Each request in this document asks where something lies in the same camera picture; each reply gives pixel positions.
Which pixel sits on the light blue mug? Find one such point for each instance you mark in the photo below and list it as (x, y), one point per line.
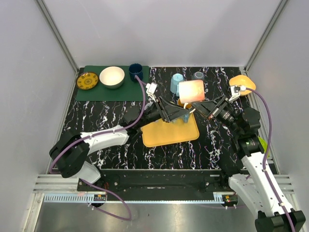
(174, 84)

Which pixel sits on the dark green mat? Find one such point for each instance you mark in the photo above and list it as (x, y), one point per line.
(128, 91)

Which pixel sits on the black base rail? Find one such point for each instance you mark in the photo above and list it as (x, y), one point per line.
(201, 180)

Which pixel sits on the blue butterfly mug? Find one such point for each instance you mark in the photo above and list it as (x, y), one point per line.
(188, 106)

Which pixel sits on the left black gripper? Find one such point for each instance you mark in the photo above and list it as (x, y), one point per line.
(161, 109)

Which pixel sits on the yellow patterned plate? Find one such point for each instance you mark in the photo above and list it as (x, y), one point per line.
(86, 81)

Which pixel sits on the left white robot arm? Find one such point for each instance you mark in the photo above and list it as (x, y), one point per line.
(70, 153)

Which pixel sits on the dark grey mug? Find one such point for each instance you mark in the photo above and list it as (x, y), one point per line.
(198, 76)

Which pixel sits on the yellow square bowl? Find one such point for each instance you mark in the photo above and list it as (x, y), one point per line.
(242, 80)

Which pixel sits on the white ceramic bowl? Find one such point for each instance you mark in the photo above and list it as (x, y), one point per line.
(112, 77)

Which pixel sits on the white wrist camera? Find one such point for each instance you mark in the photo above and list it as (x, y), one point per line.
(236, 92)
(150, 90)

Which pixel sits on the dark blue mug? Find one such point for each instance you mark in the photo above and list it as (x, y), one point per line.
(135, 69)

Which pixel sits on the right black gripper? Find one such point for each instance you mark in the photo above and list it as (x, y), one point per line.
(206, 108)

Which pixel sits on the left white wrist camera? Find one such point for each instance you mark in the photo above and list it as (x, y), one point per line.
(150, 90)

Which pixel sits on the orange plastic tray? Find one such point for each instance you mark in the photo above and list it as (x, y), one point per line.
(160, 133)

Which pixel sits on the lime green bowl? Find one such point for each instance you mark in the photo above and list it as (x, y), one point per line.
(263, 143)

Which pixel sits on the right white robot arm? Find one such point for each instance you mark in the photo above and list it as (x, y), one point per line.
(253, 181)

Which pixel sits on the pink mug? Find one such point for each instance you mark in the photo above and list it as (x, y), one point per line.
(191, 91)

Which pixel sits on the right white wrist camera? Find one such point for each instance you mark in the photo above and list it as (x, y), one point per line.
(236, 92)

